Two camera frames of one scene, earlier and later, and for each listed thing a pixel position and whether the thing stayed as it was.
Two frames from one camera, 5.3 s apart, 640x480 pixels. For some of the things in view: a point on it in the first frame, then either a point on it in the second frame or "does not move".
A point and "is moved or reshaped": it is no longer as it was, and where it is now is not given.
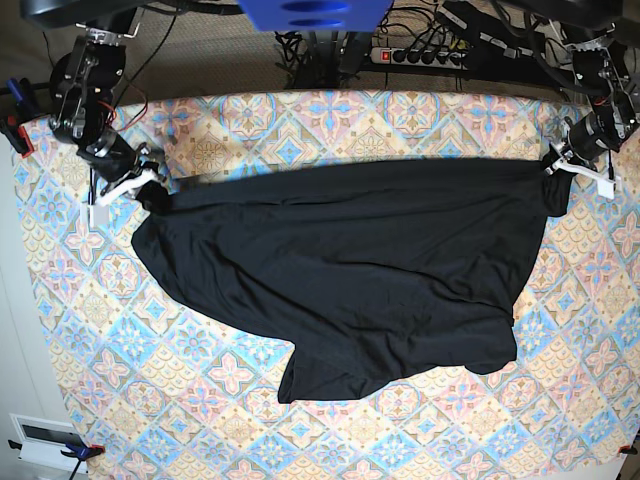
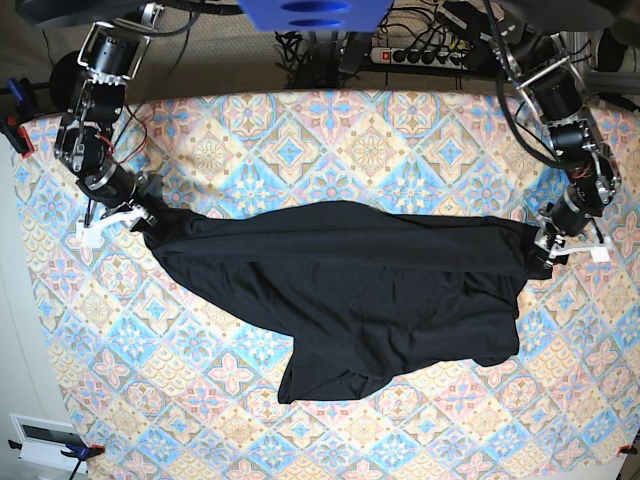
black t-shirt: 367,271 is moved or reshaped
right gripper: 584,148 -> 569,225
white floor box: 43,439 does not move
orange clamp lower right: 627,448 does not move
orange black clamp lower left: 80,451 does not move
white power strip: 402,56 does not move
